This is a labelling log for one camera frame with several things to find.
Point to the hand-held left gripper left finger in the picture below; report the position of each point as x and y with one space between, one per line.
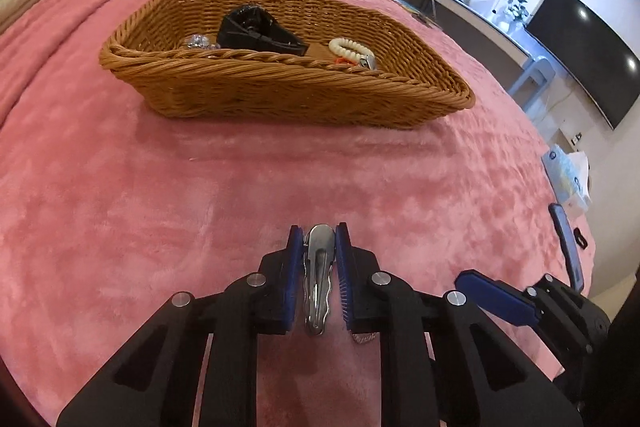
295 277

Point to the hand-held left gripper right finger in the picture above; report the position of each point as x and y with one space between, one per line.
344 277

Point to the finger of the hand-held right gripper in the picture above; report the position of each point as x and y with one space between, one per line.
500 299
567 247

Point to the silver metal hair clip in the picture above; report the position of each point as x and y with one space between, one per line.
317 277

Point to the brown wicker basket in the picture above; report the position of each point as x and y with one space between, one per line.
275 92

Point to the small silver clip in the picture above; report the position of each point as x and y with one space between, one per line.
367 63

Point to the black wrist watch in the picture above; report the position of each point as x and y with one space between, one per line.
250 29

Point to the blue tissue pack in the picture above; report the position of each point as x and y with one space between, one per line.
565 177

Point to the pale blue chair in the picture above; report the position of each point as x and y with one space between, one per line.
537 74

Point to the black television screen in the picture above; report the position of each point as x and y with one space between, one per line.
590 52

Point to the plant in white vase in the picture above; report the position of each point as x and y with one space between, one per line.
515 12

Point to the white desk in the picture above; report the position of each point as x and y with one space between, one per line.
475 24

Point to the wall socket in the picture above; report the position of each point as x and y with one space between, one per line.
576 138

